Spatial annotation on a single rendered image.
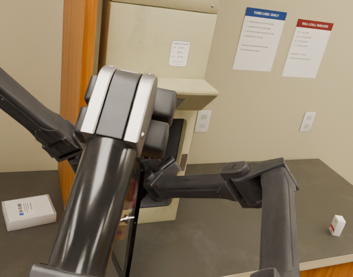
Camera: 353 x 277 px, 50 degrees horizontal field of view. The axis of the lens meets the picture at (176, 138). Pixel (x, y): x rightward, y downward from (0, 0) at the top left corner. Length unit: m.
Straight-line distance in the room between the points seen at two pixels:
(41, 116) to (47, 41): 0.71
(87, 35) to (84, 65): 0.08
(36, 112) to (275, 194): 0.51
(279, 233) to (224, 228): 0.86
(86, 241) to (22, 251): 1.04
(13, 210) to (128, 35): 0.72
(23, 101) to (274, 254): 0.56
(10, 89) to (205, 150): 1.27
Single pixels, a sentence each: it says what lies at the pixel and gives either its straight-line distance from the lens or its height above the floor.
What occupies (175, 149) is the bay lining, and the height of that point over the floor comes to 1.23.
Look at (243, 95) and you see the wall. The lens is 1.88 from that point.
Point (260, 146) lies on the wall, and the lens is 2.08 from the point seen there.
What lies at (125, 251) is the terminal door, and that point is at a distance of 1.10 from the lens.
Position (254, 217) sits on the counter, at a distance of 1.63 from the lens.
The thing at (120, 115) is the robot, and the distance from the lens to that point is 0.33.
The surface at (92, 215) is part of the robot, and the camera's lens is 0.31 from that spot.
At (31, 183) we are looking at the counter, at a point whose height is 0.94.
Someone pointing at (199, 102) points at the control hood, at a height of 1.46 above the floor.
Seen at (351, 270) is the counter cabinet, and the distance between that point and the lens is 1.81.
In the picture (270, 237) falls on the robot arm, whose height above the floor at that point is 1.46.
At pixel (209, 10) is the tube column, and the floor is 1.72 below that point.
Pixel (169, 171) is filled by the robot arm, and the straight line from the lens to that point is 1.20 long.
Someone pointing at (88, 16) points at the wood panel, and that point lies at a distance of 0.99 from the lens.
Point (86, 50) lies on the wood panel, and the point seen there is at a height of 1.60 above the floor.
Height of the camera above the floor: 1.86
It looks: 26 degrees down
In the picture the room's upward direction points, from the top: 11 degrees clockwise
